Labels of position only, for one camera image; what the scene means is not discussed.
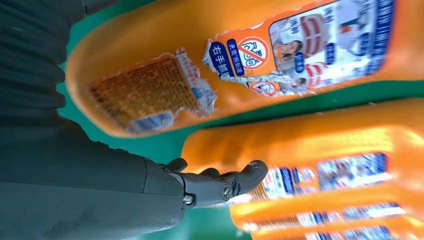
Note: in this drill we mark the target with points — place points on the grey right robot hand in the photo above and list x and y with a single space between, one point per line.
82 198

